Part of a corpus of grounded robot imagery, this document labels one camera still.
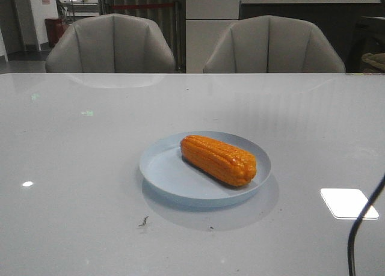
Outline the light blue round plate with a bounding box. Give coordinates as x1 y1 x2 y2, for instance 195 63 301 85
140 130 271 207

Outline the orange corn cob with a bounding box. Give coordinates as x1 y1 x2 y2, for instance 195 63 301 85
180 135 257 187

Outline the right grey upholstered chair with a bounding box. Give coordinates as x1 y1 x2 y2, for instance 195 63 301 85
203 15 345 73

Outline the grey upholstered chair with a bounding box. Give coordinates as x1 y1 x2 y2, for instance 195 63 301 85
45 13 175 73
203 15 345 73

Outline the left grey upholstered chair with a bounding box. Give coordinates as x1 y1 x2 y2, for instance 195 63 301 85
45 13 175 73

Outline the white cabinet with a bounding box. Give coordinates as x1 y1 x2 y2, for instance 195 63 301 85
185 0 239 73

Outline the red barrier belt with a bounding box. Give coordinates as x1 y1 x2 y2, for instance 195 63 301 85
110 2 175 10

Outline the background metal table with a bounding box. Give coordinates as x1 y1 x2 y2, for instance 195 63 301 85
61 2 100 22

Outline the red trash bin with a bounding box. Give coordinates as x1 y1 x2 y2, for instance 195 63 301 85
45 18 64 48

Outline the dark counter with white top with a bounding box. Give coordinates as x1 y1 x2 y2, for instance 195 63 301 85
239 0 384 65

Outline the dark chair with cushion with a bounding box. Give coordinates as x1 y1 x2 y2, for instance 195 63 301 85
346 16 384 73

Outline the black cable at right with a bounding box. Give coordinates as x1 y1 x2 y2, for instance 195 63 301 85
346 173 385 276

